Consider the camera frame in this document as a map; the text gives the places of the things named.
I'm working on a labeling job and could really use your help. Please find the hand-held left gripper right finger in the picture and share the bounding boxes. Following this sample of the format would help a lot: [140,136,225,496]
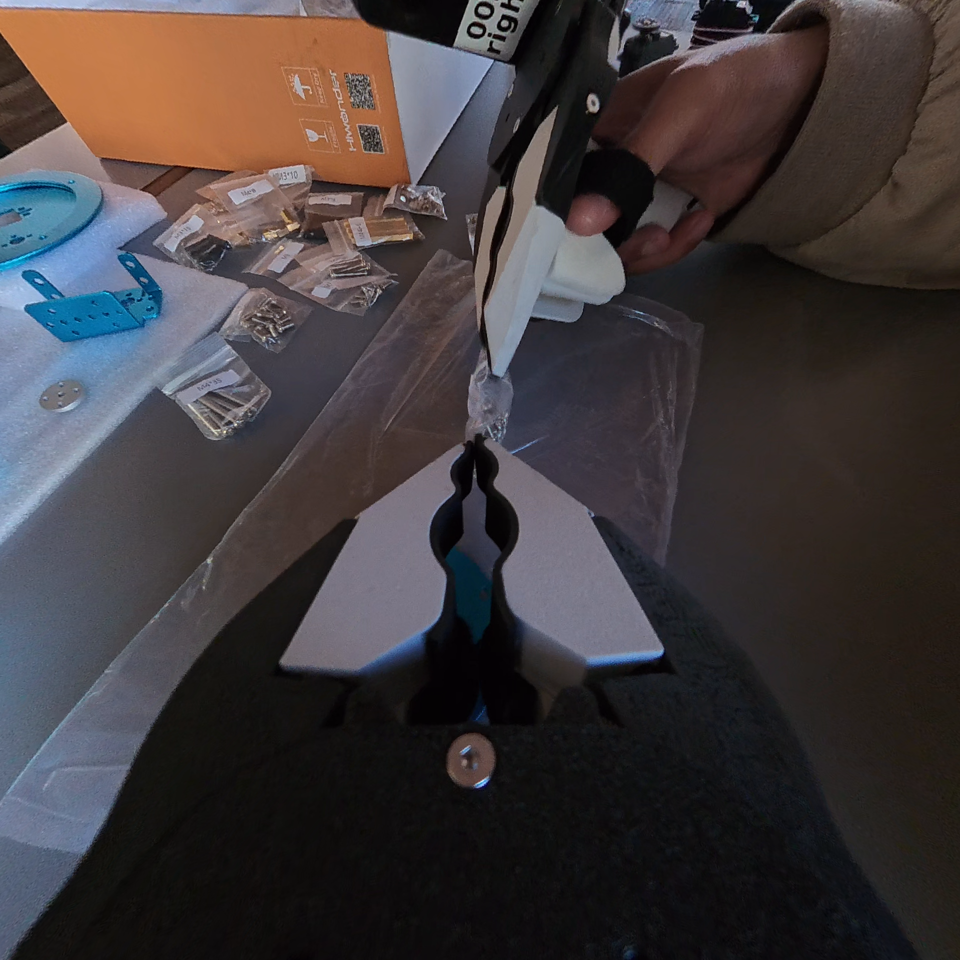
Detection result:
[477,438,666,687]

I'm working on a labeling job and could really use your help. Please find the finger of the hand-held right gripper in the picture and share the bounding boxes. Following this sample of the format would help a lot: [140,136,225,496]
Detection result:
[486,105,562,376]
[472,186,511,357]

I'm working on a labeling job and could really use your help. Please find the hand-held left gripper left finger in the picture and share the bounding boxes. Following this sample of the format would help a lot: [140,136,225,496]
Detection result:
[279,441,478,687]

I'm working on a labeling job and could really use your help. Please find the teal round metal plate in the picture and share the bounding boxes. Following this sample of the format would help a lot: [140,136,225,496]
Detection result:
[446,547,496,725]

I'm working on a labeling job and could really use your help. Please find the small labelled screw bag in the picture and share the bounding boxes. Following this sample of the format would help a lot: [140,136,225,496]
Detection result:
[466,366,516,444]

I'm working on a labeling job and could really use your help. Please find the person's right forearm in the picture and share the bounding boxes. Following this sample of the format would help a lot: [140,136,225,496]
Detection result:
[712,0,960,290]

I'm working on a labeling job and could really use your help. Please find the person's right hand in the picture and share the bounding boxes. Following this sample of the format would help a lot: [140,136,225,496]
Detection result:
[566,26,830,275]

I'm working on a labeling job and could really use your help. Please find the large clear plastic bag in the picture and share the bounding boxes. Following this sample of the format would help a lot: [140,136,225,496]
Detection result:
[0,251,706,826]

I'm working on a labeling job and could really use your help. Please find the pile of clear hardware packets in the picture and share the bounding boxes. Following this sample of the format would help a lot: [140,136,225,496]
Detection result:
[153,163,451,444]

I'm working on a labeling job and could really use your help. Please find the orange cardboard box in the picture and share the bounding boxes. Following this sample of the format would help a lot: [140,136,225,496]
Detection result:
[0,0,496,189]

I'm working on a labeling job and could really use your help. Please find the white foam sheet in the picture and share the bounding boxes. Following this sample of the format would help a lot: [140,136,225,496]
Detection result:
[0,142,252,545]

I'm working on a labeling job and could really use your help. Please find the black servo red wires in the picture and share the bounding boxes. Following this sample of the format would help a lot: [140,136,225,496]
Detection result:
[690,0,759,48]
[616,15,680,76]

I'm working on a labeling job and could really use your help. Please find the blue perforated metal bracket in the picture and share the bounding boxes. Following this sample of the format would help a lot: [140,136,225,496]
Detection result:
[21,252,164,344]

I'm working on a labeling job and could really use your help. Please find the blue round metal ring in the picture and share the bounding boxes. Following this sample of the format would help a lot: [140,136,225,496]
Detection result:
[0,171,104,265]

